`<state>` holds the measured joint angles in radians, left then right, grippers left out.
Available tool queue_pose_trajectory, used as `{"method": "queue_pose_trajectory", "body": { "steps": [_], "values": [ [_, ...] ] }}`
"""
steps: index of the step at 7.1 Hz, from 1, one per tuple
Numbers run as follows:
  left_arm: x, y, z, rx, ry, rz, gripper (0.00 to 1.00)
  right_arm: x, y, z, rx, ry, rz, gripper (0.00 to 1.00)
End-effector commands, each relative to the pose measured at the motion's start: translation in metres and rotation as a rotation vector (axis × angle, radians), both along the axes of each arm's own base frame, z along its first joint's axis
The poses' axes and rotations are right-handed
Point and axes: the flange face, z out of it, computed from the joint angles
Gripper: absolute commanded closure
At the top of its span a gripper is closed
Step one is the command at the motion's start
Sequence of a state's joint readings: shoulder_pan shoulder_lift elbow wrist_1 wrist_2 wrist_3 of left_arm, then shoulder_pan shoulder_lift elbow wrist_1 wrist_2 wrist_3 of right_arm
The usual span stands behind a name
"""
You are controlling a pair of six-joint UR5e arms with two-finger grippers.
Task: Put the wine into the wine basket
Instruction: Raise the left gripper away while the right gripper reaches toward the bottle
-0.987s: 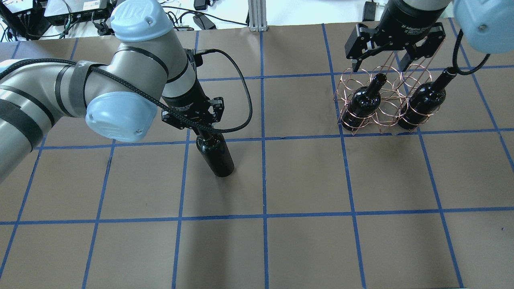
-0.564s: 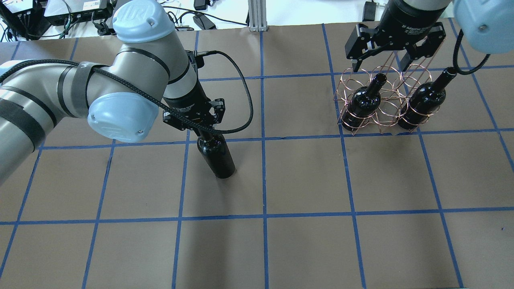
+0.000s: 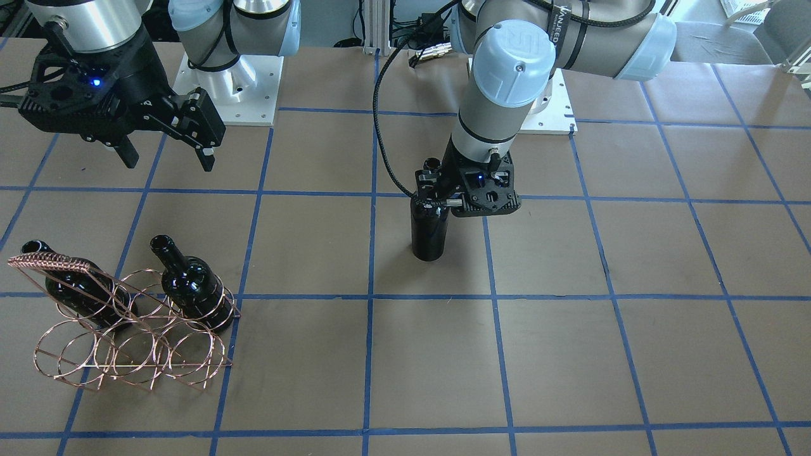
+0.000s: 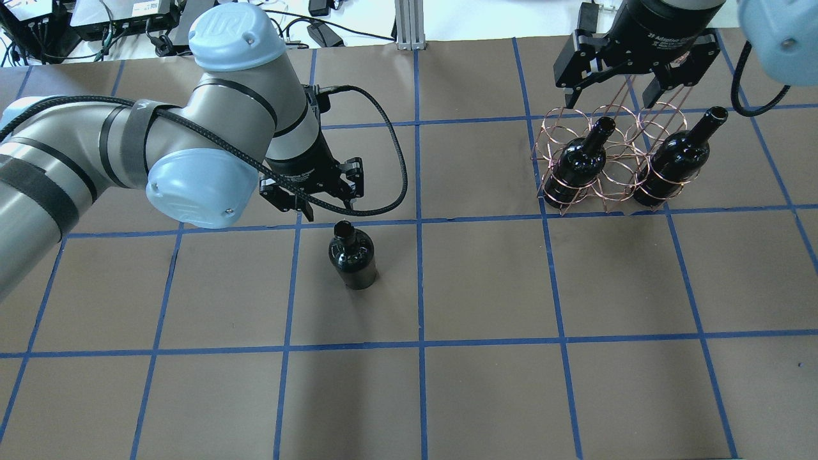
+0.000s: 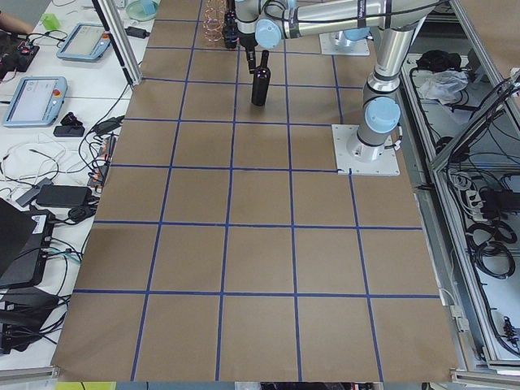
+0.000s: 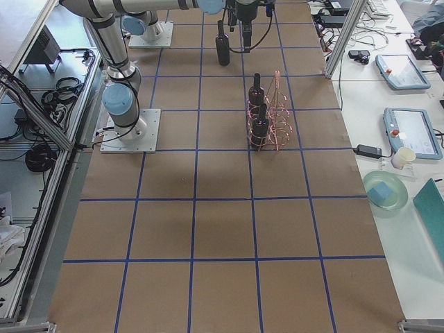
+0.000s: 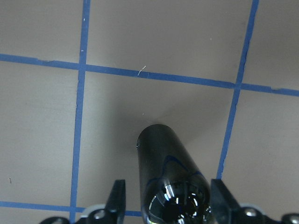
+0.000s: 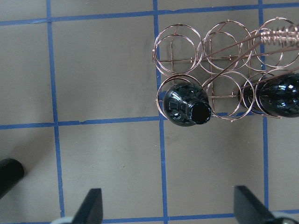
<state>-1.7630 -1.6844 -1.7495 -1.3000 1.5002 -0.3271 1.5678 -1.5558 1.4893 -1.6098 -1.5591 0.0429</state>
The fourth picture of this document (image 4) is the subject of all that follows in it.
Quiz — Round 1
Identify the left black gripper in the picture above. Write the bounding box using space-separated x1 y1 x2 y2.
262 112 365 222

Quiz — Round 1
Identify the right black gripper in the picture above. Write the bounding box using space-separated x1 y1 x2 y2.
554 1 721 109

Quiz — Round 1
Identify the dark wine bottle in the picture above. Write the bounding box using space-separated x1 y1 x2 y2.
329 220 378 290
543 116 616 210

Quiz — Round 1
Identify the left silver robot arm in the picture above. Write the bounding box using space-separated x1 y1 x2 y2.
1 3 362 297

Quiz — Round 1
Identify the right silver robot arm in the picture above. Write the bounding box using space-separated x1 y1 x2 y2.
553 1 817 117

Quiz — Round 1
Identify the dark wine bottle in basket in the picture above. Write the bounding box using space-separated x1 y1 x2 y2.
543 116 616 210

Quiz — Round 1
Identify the black power adapter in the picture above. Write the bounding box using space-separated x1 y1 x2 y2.
307 22 345 49

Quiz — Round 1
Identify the copper wire wine basket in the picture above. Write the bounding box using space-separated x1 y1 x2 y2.
532 77 692 215

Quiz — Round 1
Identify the black braided cable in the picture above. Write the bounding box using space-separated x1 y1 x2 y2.
0 85 409 218

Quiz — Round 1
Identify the aluminium frame post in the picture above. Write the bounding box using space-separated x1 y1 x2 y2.
394 0 427 50

